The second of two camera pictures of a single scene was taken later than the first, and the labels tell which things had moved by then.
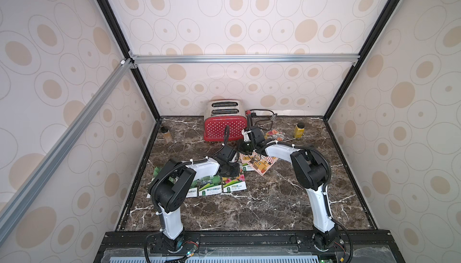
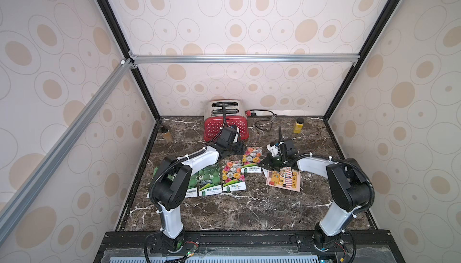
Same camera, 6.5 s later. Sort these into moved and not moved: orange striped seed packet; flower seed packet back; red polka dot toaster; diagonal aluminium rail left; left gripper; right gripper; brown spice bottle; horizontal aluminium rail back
Moved: right gripper; left gripper; orange striped seed packet; flower seed packet back
Not moved: horizontal aluminium rail back; diagonal aluminium rail left; brown spice bottle; red polka dot toaster
